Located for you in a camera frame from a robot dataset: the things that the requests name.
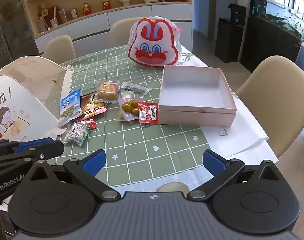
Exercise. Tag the green checked tablecloth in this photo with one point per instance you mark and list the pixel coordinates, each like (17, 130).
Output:
(142, 142)

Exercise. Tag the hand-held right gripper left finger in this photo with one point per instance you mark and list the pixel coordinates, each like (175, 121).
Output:
(94, 162)

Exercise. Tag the small red snack packet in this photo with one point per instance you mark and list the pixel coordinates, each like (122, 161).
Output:
(148, 113)

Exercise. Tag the cardboard box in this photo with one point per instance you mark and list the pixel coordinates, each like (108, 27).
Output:
(191, 85)

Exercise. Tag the red white small packet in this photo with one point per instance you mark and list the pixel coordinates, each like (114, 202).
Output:
(90, 123)

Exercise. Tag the silver white candy packet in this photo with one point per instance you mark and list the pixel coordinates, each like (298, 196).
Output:
(77, 132)

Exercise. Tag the large red spicy snack packet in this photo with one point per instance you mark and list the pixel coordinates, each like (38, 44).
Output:
(92, 107)

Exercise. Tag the black fish tank cabinet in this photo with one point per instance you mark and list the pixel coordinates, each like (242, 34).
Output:
(266, 42)

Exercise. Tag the clear dark snack packet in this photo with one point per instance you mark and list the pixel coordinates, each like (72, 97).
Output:
(134, 88)

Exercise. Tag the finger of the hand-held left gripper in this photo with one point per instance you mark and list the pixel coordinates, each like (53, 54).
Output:
(34, 144)
(50, 150)

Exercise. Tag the wooden shelf cabinet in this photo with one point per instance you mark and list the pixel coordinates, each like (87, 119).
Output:
(92, 27)

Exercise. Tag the green olive packet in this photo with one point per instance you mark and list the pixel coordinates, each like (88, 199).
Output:
(130, 106)

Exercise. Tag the white cartoon paper bag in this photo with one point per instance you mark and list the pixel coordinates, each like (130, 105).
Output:
(29, 92)

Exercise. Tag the black water dispenser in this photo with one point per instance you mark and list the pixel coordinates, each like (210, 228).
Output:
(229, 37)

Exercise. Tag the blue snack packet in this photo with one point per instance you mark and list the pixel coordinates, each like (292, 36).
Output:
(70, 105)

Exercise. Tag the brown cake packet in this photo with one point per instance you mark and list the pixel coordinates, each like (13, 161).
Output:
(105, 91)

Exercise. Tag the red gold figurine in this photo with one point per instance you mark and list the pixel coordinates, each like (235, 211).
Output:
(106, 3)
(86, 8)

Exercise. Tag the beige chair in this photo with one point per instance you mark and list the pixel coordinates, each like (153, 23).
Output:
(274, 100)
(59, 50)
(120, 32)
(173, 187)

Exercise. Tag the red white rabbit bag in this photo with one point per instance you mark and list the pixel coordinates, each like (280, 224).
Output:
(152, 45)

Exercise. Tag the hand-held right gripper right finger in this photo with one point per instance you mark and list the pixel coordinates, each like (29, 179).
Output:
(213, 162)

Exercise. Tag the gold ornament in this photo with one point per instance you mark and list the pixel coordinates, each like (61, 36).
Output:
(42, 12)

